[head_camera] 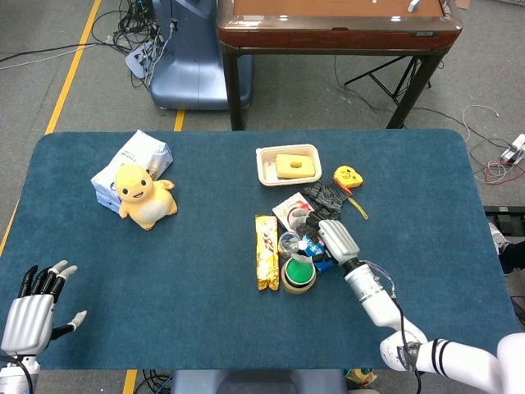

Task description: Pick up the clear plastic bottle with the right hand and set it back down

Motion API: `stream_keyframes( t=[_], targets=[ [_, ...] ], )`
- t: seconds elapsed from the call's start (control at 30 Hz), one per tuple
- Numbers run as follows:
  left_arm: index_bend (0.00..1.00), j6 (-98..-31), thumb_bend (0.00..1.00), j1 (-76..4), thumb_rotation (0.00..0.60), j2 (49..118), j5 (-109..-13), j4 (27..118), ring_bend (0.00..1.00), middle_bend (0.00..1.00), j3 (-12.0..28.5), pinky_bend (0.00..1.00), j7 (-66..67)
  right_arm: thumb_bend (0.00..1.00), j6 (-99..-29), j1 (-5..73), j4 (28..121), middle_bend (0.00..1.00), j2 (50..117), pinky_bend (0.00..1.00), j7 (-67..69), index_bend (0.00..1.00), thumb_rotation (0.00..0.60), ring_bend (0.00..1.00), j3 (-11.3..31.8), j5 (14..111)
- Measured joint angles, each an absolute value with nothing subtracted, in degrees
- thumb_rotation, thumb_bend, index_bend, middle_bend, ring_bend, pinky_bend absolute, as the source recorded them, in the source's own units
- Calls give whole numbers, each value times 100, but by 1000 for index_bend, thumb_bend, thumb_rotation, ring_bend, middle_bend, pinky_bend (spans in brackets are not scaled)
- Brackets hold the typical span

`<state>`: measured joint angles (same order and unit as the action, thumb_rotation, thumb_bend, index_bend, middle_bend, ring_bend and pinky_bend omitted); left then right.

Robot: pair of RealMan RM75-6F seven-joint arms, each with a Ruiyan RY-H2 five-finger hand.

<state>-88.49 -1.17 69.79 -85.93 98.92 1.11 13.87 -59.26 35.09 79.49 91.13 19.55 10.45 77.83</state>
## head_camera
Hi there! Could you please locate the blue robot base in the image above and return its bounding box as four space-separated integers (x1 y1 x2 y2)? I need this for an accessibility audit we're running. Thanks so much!
149 0 253 112

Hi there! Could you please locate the yellow plush dinosaur toy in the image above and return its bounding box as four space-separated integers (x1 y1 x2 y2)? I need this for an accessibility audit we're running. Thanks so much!
113 163 179 231

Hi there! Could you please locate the beige plastic food container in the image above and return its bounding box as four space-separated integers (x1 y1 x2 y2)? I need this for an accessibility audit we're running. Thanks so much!
255 143 323 188

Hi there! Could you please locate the grey robot torso base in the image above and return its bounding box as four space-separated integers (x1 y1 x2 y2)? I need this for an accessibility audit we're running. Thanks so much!
169 368 349 394

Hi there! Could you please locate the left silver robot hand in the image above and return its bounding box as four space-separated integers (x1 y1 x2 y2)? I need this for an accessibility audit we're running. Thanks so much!
0 259 89 356

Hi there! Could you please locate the white tissue pack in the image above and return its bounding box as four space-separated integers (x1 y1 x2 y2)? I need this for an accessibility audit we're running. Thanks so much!
90 129 174 215

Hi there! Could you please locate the yellow sponge block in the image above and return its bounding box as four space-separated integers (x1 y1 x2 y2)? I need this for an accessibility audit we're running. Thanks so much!
275 153 317 181

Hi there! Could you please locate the clear glass jar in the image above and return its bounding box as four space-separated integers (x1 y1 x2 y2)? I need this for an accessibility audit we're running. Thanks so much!
277 231 305 262

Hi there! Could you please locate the green ball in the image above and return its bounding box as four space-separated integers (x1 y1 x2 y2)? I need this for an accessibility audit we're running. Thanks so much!
286 261 314 285

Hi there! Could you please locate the white power strip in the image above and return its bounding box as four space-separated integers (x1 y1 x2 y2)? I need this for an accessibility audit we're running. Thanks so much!
500 133 525 164
124 42 156 80

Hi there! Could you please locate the grey knitted glove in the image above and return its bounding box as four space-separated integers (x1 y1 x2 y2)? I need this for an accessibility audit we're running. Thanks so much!
303 181 354 223

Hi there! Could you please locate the yellow packing tape roll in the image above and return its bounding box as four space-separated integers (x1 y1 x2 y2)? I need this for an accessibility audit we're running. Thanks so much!
280 258 318 296

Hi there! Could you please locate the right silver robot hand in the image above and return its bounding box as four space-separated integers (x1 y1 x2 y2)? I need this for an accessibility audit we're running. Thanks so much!
288 208 362 268

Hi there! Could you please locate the golden foil snack package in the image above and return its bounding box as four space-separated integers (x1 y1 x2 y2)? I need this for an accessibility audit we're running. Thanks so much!
254 214 281 292

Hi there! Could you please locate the blue table cloth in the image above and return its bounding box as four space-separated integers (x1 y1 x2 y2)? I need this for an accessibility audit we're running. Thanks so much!
0 129 524 371

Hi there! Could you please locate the brown mahjong table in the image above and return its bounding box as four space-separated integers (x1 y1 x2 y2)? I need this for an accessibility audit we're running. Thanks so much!
216 0 465 131

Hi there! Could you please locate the yellow tape measure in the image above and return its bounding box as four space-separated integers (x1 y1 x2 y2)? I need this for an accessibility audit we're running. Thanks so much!
332 165 370 221

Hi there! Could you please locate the blue Oreo cookie box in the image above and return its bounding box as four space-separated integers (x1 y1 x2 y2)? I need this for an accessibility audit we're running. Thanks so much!
272 191 341 274

